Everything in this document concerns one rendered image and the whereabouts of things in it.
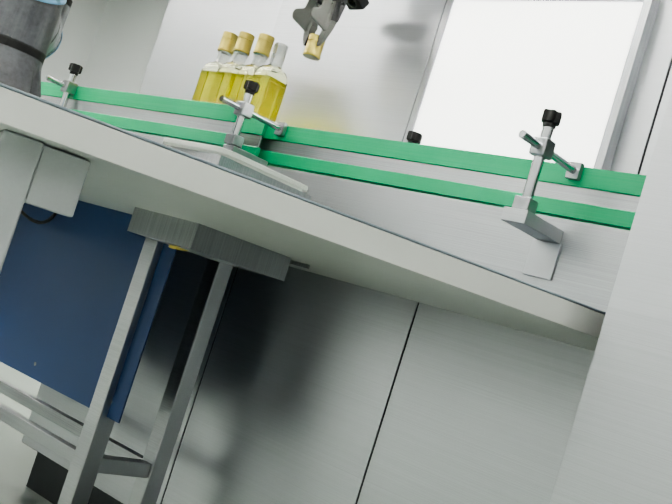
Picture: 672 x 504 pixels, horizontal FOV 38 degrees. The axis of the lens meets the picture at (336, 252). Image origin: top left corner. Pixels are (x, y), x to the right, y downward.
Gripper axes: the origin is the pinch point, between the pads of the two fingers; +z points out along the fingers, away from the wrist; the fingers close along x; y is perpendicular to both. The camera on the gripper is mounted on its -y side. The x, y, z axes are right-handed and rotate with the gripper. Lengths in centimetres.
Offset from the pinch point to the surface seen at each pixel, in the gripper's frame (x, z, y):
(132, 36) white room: -578, -119, -238
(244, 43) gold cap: -20.9, 1.4, 2.7
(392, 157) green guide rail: 30.5, 21.6, -1.2
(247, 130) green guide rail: -4.9, 21.2, 5.6
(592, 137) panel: 55, 9, -21
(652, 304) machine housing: 93, 39, 9
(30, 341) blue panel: -41, 75, 18
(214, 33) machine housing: -55, -7, -9
